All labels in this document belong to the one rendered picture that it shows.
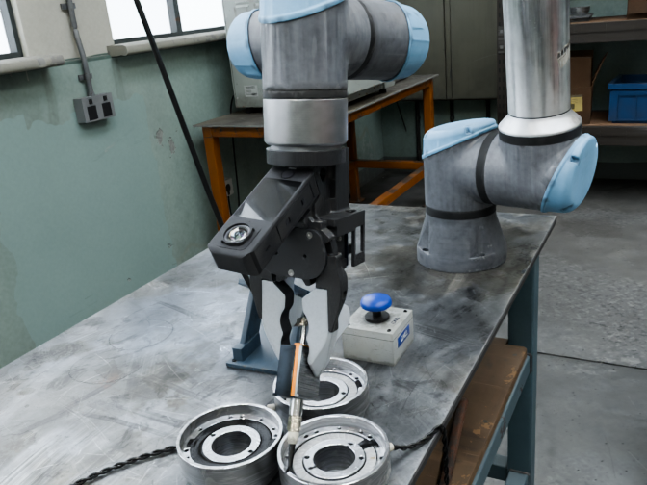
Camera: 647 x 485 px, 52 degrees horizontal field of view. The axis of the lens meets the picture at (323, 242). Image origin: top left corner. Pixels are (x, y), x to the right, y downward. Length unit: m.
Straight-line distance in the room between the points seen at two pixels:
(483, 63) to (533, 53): 3.45
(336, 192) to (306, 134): 0.08
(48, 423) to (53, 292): 1.73
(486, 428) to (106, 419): 0.62
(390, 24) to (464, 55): 3.79
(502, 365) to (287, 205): 0.85
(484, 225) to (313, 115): 0.58
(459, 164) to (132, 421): 0.60
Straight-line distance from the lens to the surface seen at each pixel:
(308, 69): 0.56
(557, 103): 0.98
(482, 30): 4.39
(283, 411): 0.72
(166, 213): 2.95
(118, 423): 0.82
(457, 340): 0.89
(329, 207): 0.62
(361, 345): 0.84
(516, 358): 1.35
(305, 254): 0.58
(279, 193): 0.56
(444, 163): 1.05
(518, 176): 1.00
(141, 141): 2.83
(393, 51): 0.64
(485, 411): 1.20
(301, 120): 0.56
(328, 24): 0.57
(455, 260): 1.08
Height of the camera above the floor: 1.23
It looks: 20 degrees down
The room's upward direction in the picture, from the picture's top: 6 degrees counter-clockwise
